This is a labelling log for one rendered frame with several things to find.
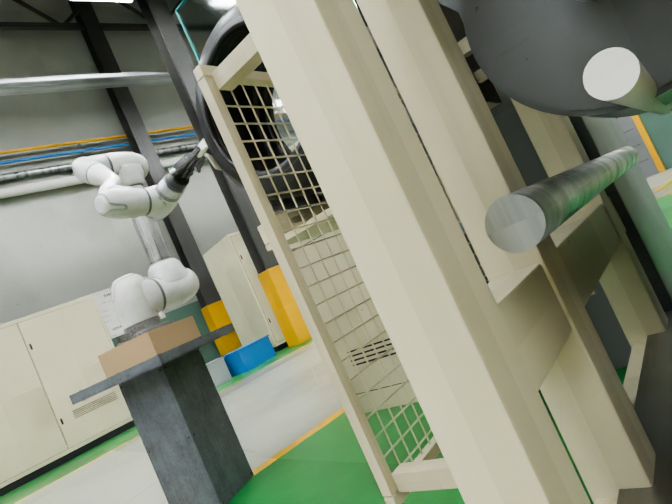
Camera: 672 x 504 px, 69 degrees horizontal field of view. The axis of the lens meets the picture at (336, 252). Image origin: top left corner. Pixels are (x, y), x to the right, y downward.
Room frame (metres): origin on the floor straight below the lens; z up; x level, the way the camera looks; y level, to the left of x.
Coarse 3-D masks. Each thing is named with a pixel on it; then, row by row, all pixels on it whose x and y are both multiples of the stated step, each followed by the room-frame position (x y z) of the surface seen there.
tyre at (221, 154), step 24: (216, 24) 1.34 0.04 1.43; (240, 24) 1.26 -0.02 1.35; (216, 48) 1.33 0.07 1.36; (240, 96) 1.60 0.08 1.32; (264, 96) 1.61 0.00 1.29; (240, 120) 1.61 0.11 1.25; (264, 120) 1.64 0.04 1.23; (216, 144) 1.42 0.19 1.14; (264, 144) 1.65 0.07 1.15; (264, 168) 1.61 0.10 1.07; (288, 168) 1.29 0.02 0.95; (312, 192) 1.42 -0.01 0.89
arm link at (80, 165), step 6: (90, 156) 2.11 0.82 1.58; (96, 156) 2.11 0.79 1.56; (102, 156) 2.12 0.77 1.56; (78, 162) 2.07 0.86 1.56; (84, 162) 2.05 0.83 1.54; (90, 162) 2.05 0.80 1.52; (96, 162) 2.05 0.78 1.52; (102, 162) 2.09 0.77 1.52; (108, 162) 2.12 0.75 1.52; (72, 168) 2.11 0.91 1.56; (78, 168) 2.05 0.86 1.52; (84, 168) 2.03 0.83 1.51; (78, 174) 2.06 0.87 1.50; (84, 174) 2.03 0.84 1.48; (84, 180) 2.06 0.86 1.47
